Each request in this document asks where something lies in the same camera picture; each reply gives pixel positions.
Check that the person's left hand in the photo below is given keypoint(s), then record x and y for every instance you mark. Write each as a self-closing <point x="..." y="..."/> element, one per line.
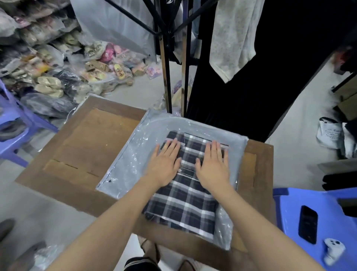
<point x="163" y="167"/>

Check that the person's right hand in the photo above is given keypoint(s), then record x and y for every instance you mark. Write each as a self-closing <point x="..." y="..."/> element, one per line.
<point x="213" y="173"/>

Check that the person's left middle finger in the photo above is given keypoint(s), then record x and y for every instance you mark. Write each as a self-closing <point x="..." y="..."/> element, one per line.
<point x="169" y="147"/>

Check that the person's right little finger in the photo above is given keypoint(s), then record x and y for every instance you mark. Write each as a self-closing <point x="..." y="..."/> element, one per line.
<point x="226" y="158"/>

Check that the person's left thumb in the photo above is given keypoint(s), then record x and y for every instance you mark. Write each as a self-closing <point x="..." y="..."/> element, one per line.
<point x="179" y="165"/>

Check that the person's right thumb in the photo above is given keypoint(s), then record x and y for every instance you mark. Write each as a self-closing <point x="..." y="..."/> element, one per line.
<point x="198" y="167"/>

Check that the person's right middle finger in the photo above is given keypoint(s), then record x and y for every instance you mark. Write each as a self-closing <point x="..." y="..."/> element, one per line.
<point x="214" y="150"/>

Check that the person's left little finger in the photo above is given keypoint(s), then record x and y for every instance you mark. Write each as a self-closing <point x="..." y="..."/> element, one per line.
<point x="156" y="153"/>

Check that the navy white plaid shirt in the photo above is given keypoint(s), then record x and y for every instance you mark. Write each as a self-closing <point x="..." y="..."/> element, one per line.
<point x="181" y="201"/>

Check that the person's left forearm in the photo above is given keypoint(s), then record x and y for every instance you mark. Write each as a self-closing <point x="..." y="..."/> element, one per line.
<point x="106" y="231"/>

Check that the person's right forearm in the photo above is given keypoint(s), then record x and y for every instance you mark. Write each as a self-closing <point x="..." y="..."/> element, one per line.
<point x="259" y="237"/>

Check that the clear grey plastic garment bag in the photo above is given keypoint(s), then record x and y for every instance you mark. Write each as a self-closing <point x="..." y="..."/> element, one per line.
<point x="134" y="162"/>

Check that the brown cardboard sheet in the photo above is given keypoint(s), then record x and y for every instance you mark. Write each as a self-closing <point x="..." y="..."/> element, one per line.
<point x="92" y="139"/>

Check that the black hanging garment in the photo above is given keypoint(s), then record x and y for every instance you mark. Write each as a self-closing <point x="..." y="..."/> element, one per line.
<point x="265" y="78"/>

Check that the person's brown sandal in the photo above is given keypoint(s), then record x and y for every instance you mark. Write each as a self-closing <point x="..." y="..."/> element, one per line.
<point x="149" y="250"/>

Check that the black metal clothes rack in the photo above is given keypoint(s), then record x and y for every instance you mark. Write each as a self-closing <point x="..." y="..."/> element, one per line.
<point x="164" y="55"/>

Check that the brown wooden table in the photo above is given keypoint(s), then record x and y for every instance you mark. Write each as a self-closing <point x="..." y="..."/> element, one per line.
<point x="69" y="184"/>

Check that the black smartphone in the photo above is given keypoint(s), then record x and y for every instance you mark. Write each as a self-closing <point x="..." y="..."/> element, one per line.
<point x="308" y="224"/>

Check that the person's striped dark shorts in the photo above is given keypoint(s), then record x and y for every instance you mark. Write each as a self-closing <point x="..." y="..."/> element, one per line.
<point x="142" y="264"/>

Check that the white printed plastic bag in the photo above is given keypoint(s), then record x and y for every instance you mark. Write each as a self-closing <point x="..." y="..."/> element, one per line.
<point x="330" y="134"/>

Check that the blue plastic stool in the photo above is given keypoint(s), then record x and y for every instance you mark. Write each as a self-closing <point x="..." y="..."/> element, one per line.
<point x="329" y="201"/>

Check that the white speckled hanging garment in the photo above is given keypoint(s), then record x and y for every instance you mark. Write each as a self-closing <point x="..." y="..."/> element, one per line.
<point x="234" y="36"/>

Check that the grey hanging plastic sheet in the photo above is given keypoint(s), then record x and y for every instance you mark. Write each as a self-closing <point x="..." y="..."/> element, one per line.
<point x="111" y="25"/>

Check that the white handheld controller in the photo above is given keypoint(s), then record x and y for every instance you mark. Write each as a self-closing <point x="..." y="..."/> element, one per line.
<point x="333" y="250"/>

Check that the pile of bagged slippers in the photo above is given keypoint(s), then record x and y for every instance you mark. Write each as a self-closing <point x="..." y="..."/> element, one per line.
<point x="47" y="64"/>

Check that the purple plastic chair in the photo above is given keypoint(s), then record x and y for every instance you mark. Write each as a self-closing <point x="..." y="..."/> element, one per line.
<point x="14" y="122"/>

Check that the crumpled clear plastic bag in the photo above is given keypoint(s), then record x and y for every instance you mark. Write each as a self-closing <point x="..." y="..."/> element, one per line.
<point x="47" y="255"/>

